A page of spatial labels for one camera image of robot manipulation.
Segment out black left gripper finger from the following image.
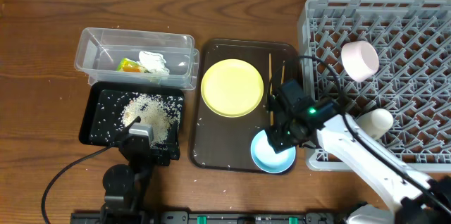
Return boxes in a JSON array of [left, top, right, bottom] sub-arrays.
[[121, 116, 141, 139], [165, 121, 179, 150]]

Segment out rice and food scraps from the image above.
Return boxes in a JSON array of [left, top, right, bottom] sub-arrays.
[[89, 89, 184, 147]]

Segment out blue bowl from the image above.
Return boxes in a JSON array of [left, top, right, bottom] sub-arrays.
[[250, 130, 296, 174]]

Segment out wooden chopstick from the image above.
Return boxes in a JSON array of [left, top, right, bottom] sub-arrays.
[[268, 53, 273, 126], [280, 61, 285, 85]]

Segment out green snack wrapper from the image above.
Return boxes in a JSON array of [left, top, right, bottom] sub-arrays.
[[116, 58, 149, 73]]

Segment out white napkin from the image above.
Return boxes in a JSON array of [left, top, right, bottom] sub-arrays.
[[138, 51, 170, 76]]

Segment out yellow plate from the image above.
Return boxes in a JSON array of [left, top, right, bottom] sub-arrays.
[[201, 59, 264, 118]]

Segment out pink white bowl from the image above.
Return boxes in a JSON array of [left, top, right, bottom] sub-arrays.
[[340, 41, 379, 82]]

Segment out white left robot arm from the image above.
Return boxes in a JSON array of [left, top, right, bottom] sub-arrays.
[[99, 117, 180, 223]]

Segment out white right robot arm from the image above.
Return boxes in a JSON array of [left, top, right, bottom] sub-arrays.
[[267, 96, 450, 223]]

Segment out black waste tray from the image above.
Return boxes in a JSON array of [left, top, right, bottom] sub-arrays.
[[79, 82, 184, 144]]

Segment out grey dishwasher rack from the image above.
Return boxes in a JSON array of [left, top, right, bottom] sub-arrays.
[[297, 0, 450, 173]]

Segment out brown serving tray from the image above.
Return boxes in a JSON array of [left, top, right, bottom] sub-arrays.
[[189, 39, 297, 173]]

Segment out clear plastic bin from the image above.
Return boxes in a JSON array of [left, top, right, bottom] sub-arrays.
[[74, 27, 199, 90]]

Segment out black rail at table edge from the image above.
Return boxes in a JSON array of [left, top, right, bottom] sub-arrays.
[[70, 201, 392, 224]]

